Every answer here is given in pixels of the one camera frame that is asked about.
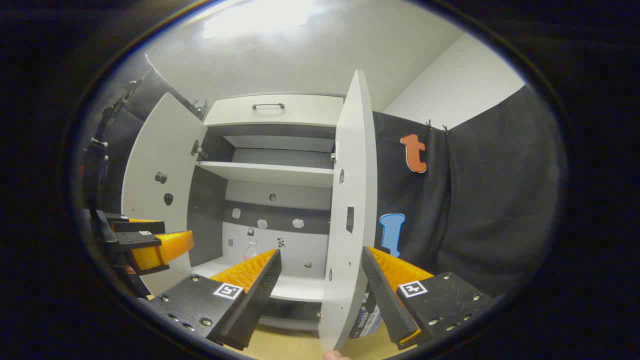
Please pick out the white cabinet shelf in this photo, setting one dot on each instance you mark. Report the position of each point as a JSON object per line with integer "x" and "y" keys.
{"x": 270, "y": 174}
{"x": 300, "y": 287}

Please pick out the white cabinet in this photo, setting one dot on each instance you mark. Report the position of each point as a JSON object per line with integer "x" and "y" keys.
{"x": 280, "y": 200}

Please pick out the white cabinet drawer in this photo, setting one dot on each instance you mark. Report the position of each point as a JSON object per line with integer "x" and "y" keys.
{"x": 300, "y": 112}

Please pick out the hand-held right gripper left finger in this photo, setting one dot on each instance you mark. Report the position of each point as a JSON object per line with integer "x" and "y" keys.
{"x": 260, "y": 290}

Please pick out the white cabinet door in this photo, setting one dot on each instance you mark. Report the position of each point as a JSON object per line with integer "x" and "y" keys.
{"x": 352, "y": 200}
{"x": 160, "y": 150}

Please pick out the clear plastic bottle pink label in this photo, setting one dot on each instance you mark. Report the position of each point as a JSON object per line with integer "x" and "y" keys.
{"x": 251, "y": 250}

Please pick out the blue box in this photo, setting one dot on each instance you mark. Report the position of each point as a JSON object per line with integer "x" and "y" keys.
{"x": 367, "y": 317}

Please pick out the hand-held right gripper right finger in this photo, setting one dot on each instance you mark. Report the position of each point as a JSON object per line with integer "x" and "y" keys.
{"x": 387, "y": 295}

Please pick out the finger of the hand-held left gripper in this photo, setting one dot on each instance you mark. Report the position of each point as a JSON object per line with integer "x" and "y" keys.
{"x": 165, "y": 250}
{"x": 137, "y": 226}

